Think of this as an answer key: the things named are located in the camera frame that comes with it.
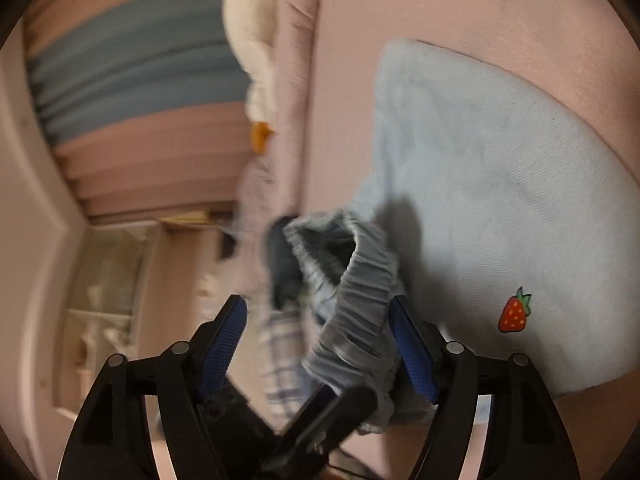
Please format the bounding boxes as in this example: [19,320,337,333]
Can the pink curtain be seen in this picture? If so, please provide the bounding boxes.
[22,0,261,223]

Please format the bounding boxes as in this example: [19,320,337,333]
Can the pink duvet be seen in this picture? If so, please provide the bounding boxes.
[235,0,328,261]

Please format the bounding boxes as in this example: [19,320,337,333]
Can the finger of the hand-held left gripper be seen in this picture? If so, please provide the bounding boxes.
[260,384,379,480]

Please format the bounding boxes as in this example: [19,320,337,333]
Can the light blue strawberry pants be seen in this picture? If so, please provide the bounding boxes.
[282,37,640,435]

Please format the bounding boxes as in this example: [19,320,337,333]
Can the glass door cabinet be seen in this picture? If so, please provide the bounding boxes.
[52,222,166,361]

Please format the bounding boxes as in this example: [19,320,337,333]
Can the plaid pillow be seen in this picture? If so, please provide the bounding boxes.
[257,305,326,416]

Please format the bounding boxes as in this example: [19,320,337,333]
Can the blue curtain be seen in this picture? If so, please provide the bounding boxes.
[24,0,253,147]

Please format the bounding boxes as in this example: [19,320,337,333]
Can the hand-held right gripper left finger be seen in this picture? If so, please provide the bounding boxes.
[59,294,281,480]

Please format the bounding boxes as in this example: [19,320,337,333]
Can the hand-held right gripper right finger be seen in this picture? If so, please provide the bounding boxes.
[387,296,582,480]

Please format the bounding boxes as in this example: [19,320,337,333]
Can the white goose plush toy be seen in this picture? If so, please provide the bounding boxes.
[221,0,281,156]

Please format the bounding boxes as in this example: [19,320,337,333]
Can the folded dark blue jeans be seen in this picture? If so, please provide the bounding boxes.
[265,215,306,311]

